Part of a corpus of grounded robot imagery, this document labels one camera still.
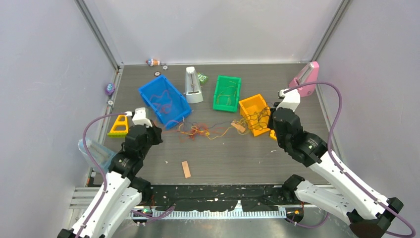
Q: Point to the small clown figurine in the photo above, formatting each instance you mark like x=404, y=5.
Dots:
x=152, y=62

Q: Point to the pink metronome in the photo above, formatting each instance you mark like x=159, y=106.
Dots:
x=308, y=74

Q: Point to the tan wooden block near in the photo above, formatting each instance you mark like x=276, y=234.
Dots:
x=186, y=169

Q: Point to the yellow triangle block left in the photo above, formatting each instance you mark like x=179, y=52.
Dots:
x=120, y=127

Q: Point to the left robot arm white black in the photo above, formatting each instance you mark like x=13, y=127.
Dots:
x=121, y=190

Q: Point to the clear blue plastic container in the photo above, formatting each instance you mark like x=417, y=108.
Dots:
x=100, y=153

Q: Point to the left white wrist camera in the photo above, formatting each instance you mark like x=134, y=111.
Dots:
x=139, y=117

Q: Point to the tan wooden block far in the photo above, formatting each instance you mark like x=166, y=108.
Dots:
x=238, y=127

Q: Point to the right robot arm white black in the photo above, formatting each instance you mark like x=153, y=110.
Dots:
x=368, y=213

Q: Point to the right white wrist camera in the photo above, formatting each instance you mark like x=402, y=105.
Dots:
x=290, y=99

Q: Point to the yellow triangle block right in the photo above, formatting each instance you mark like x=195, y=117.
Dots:
x=273, y=135

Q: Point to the blue plastic bin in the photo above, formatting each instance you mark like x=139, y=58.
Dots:
x=168, y=104

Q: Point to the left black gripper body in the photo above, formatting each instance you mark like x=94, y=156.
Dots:
x=145, y=148

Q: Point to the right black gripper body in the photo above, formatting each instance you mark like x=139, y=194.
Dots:
x=281, y=142

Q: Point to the tan wooden block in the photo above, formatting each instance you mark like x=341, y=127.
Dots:
x=186, y=169
x=238, y=127

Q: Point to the purple round toy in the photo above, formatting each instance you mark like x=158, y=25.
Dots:
x=110, y=89

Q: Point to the orange plastic bin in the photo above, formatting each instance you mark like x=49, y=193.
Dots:
x=255, y=113

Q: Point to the green plastic bin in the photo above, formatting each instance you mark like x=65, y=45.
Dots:
x=227, y=93

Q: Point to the white metronome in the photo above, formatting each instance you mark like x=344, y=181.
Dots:
x=193, y=92

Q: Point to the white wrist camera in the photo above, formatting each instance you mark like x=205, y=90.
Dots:
x=290, y=99
x=139, y=117

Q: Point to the yellow triangle block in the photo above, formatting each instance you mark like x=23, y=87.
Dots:
x=120, y=127
x=273, y=135

